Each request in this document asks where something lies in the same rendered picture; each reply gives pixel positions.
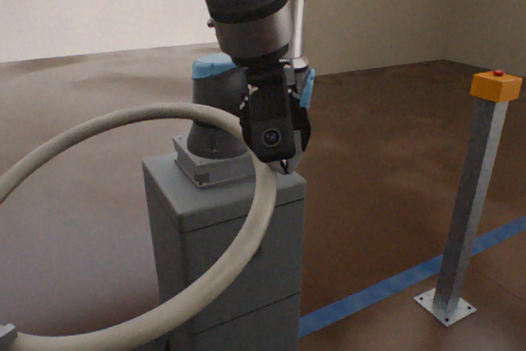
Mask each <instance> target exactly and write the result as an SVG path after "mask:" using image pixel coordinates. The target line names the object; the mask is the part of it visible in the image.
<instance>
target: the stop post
mask: <svg viewBox="0 0 526 351"><path fill-rule="evenodd" d="M521 81H522V78H520V77H516V76H512V75H509V74H504V75H495V74H493V73H492V72H484V73H479V74H474V76H473V82H472V87H471V91H470V95H473V96H477V102H476V105H475V109H474V113H473V121H472V125H471V129H470V133H469V138H468V144H467V150H466V153H465V157H464V165H463V169H462V173H461V178H460V182H459V189H458V194H456V198H455V202H454V209H453V214H452V217H451V222H450V229H449V234H448V238H447V242H446V245H445V250H444V254H443V257H442V262H441V269H440V274H439V277H438V281H437V285H436V287H435V288H434V289H431V290H429V291H427V292H425V293H422V294H420V296H417V297H415V298H414V299H413V300H414V301H415V302H416V303H418V304H419V305H420V306H421V307H423V308H424V309H426V310H427V311H428V312H430V313H431V314H432V315H433V316H434V317H435V318H436V319H437V320H438V321H440V322H441V323H442V324H443V325H444V326H446V327H449V326H451V325H453V324H454V323H456V322H458V321H461V320H463V319H464V318H465V317H466V316H469V315H471V314H473V313H475V312H476V311H477V310H476V309H475V308H474V307H472V306H471V305H469V304H468V303H467V302H465V301H464V300H463V299H462V298H460V294H461V289H462V286H463V282H464V280H465V276H466V272H467V269H468V263H469V260H470V256H471V252H472V249H473V243H474V242H475V238H476V235H477V231H478V225H479V221H480V218H481V214H482V208H483V204H484V201H485V197H486V194H487V187H488V183H490V180H491V173H492V170H493V166H494V163H495V158H496V152H497V149H498V145H499V141H500V138H501V132H502V128H503V124H504V121H505V115H506V110H507V107H508V104H509V101H510V100H514V99H518V97H519V91H520V87H521V86H520V84H521Z"/></svg>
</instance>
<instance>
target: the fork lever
mask: <svg viewBox="0 0 526 351"><path fill-rule="evenodd" d="M18 337H19V336H17V332H16V327H15V326H14V325H12V324H8V325H6V326H4V327H3V328H2V329H0V351H7V349H8V347H9V345H10V344H11V342H12V341H13V340H14V339H17V338H18Z"/></svg>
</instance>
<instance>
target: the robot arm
mask: <svg viewBox="0 0 526 351"><path fill-rule="evenodd" d="M205 3H206V6H207V8H208V11H209V14H210V20H208V21H207V25H208V27H209V28H213V27H214V28H215V37H216V39H217V42H218V45H219V47H220V49H221V51H222V52H223V53H217V54H210V55H205V56H202V57H199V58H197V59H196V61H194V62H193V64H192V70H191V92H192V103H193V104H200V105H205V106H209V107H213V108H216V109H220V110H223V111H226V112H228V113H230V114H232V115H234V116H236V117H237V118H239V125H240V126H241V128H242V139H243V140H244V142H245V144H247V145H248V147H249V149H250V150H251V151H252V152H253V153H254V155H255V156H256V157H257V158H258V159H259V160H260V161H261V162H262V163H265V164H267V165H268V166H270V167H271V168H273V169H274V170H276V172H278V173H281V174H283V175H287V174H288V175H290V174H291V173H293V172H294V169H295V168H296V167H297V166H298V164H299V162H300V160H301V158H302V154H303V152H305V151H306V148H307V144H308V142H309V139H310V136H311V124H310V118H309V116H308V115H307V114H308V109H309V105H310V101H311V92H312V86H313V80H314V74H315V70H314V69H312V68H309V60H308V58H307V57H305V56H304V55H303V54H302V43H303V32H304V21H305V11H306V0H205ZM187 149H188V150H189V152H191V153H192V154H194V155H196V156H200V157H202V158H207V159H229V158H234V157H238V156H240V155H243V154H245V153H247V149H245V146H244V145H243V144H242V143H241V142H240V140H238V139H237V138H236V137H235V135H232V134H231V133H229V132H227V131H225V130H224V129H221V128H219V127H216V126H214V125H211V123H207V122H202V121H196V120H192V125H191V130H190V132H189V135H188V138H187ZM282 160H286V167H285V164H284V162H283V161H282Z"/></svg>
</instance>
